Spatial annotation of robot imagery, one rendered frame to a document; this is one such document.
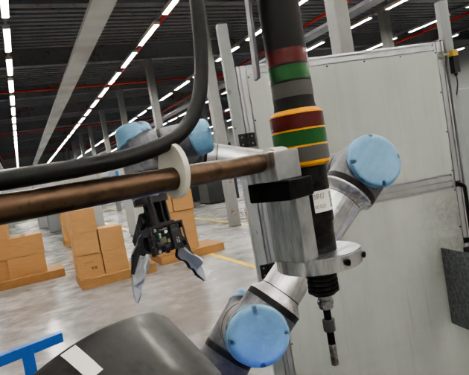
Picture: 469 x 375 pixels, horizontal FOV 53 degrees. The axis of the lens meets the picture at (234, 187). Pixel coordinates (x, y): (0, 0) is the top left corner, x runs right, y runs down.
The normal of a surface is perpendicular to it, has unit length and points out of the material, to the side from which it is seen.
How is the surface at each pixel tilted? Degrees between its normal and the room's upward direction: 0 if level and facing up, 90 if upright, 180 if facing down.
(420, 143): 90
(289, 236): 90
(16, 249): 90
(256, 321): 84
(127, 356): 38
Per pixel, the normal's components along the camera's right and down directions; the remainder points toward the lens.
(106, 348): 0.40, -0.84
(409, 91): 0.20, 0.02
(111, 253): 0.43, -0.02
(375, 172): 0.19, -0.27
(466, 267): -0.94, 0.18
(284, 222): -0.67, 0.15
